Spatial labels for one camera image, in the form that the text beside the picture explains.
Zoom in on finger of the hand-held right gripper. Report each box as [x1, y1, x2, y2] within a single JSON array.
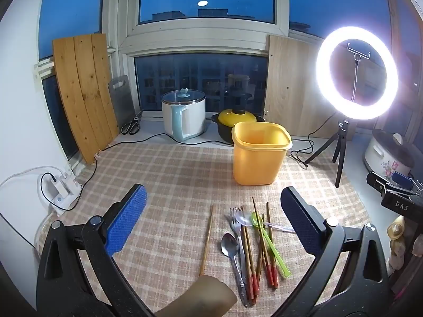
[[392, 171, 415, 189], [366, 171, 395, 194]]

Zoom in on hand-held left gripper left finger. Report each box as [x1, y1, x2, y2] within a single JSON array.
[[36, 183, 156, 317]]

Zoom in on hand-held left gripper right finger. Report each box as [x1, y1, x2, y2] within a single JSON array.
[[280, 186, 392, 317]]

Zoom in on green plastic spoon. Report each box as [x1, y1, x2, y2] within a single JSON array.
[[250, 212, 293, 277]]

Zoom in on clear plastic spoon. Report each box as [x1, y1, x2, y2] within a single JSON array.
[[235, 211, 296, 232]]

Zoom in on metal fork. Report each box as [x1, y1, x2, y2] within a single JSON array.
[[226, 207, 252, 307]]

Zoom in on yellow plastic container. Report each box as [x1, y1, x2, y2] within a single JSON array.
[[231, 122, 293, 186]]

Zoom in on metal spoon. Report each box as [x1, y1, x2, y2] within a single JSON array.
[[221, 233, 248, 299]]

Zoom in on person's right hand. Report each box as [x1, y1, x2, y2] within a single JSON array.
[[386, 215, 408, 273]]

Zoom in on person's left hand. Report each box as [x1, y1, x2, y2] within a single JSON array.
[[155, 274, 238, 317]]

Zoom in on white floral slow cooker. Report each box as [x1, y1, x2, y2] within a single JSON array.
[[364, 129, 415, 180]]

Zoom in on black tripod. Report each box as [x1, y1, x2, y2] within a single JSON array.
[[304, 117, 352, 189]]

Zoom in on plaid tablecloth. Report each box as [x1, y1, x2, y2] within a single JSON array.
[[36, 137, 374, 317]]

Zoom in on white power strip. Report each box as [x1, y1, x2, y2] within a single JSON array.
[[44, 170, 82, 213]]

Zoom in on grey cutting board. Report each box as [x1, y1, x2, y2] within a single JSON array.
[[108, 74, 136, 129]]

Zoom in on black pot yellow lid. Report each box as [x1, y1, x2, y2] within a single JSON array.
[[211, 107, 266, 145]]

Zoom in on light wood panel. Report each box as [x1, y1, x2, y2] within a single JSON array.
[[264, 35, 341, 137]]

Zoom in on wooden plank board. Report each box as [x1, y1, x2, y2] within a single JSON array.
[[52, 33, 120, 165]]

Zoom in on white framed window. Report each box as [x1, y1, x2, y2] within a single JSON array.
[[35, 0, 423, 162]]

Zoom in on black ring light cable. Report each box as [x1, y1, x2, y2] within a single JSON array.
[[41, 112, 334, 212]]

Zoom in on black handled scissors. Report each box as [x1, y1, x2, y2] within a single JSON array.
[[121, 110, 143, 136]]

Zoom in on white power cable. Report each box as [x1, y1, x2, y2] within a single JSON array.
[[0, 166, 67, 192]]

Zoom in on white electric pot blue handle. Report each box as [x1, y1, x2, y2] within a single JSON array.
[[161, 88, 208, 142]]

